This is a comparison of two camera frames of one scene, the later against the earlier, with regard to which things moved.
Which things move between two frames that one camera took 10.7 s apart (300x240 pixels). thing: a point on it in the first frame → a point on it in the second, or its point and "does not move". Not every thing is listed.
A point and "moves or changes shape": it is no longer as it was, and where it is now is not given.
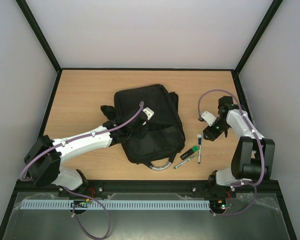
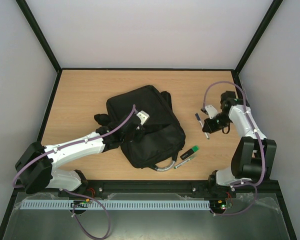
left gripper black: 142,135 does not move
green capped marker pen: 187,160 does not move
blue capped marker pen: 199,140 → 198,117
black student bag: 146,122 moves or changes shape
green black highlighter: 192,150 does not move
